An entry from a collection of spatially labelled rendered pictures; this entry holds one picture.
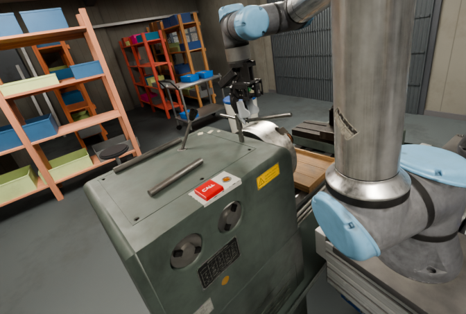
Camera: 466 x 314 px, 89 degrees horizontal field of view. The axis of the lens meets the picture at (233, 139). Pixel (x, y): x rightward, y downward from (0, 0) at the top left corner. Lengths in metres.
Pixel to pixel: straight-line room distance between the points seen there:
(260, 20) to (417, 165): 0.44
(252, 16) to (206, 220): 0.52
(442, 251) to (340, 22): 0.44
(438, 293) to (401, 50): 0.44
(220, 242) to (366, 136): 0.52
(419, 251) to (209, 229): 0.45
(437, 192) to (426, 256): 0.14
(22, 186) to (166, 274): 3.43
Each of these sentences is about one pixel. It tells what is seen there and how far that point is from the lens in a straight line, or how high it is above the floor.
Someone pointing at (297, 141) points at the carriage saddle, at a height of 0.90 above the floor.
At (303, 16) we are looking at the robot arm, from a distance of 0.65.
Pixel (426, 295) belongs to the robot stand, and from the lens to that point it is 0.60.
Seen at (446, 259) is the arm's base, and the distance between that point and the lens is 0.60.
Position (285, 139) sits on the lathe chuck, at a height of 1.18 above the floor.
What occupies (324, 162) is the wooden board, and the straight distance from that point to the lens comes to 1.43.
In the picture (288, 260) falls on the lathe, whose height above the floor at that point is 0.76.
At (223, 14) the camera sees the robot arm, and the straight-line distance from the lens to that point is 0.74.
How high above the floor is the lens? 1.64
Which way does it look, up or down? 24 degrees down
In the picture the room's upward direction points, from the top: 11 degrees counter-clockwise
